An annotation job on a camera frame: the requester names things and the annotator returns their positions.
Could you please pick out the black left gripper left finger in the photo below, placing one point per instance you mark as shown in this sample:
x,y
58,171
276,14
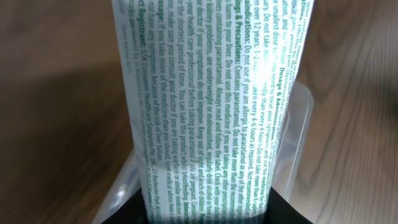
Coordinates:
x,y
132,212

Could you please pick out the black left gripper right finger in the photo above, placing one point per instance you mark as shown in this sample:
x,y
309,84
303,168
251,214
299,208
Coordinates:
x,y
279,211

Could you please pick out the clear plastic container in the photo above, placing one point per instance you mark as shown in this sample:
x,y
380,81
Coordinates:
x,y
292,141

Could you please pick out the white green Panadol box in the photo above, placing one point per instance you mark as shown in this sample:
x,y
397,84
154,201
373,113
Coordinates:
x,y
207,85

